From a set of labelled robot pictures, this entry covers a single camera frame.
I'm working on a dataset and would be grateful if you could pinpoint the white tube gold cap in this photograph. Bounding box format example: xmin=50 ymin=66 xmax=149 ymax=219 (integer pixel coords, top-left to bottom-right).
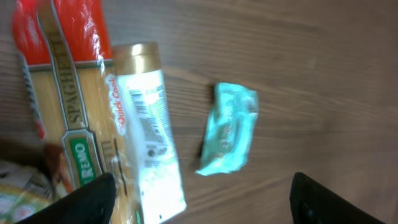
xmin=113 ymin=42 xmax=187 ymax=223

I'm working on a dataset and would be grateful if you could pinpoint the green snack pouch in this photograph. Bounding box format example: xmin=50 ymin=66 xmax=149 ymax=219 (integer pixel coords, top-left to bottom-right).
xmin=1 ymin=160 xmax=57 ymax=223

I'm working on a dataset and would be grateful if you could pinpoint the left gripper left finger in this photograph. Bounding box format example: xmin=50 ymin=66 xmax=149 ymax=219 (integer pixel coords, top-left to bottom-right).
xmin=17 ymin=173 xmax=116 ymax=224

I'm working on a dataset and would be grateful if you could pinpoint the orange spaghetti packet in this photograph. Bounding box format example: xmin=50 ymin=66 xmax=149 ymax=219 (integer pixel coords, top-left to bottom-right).
xmin=12 ymin=0 xmax=143 ymax=223

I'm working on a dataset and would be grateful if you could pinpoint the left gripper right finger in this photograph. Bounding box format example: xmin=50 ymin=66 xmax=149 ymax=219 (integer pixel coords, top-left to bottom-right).
xmin=289 ymin=172 xmax=382 ymax=224

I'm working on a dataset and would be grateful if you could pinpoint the teal wipes packet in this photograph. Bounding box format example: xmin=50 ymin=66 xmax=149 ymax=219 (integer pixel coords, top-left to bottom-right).
xmin=196 ymin=82 xmax=259 ymax=176

